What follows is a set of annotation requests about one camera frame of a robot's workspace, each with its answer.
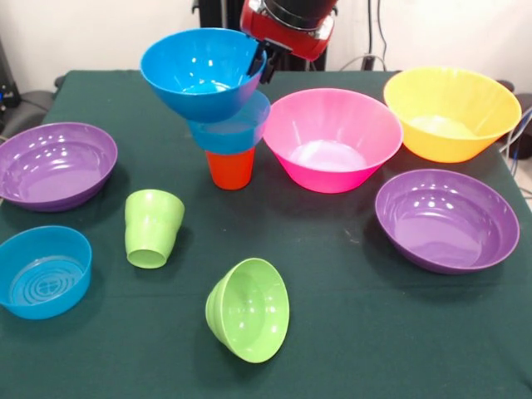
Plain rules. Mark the green cup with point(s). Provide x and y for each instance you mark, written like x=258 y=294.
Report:
x=151 y=226

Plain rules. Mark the purple bowl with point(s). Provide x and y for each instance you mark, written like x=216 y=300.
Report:
x=444 y=224
x=54 y=166

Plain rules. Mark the deep smooth blue bowl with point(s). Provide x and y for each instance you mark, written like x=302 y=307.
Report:
x=195 y=70

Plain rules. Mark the small green bowl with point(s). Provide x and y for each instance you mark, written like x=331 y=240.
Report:
x=249 y=311

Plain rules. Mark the orange cup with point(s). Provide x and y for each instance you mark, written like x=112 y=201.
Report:
x=230 y=170

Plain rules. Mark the dark green tablecloth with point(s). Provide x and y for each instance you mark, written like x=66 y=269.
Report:
x=374 y=332

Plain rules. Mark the black rounded seat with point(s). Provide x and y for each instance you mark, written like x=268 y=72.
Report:
x=33 y=108

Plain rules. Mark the blue bowl with ringed bottom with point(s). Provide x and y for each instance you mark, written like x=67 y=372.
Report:
x=41 y=270
x=232 y=139

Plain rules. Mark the black equipment rack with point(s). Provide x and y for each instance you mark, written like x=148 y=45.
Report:
x=8 y=95

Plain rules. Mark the pink bowl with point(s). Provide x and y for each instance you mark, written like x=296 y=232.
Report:
x=328 y=124

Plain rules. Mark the yellow-orange bowl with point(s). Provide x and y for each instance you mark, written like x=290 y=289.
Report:
x=451 y=104

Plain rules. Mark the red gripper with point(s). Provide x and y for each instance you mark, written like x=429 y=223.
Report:
x=291 y=37

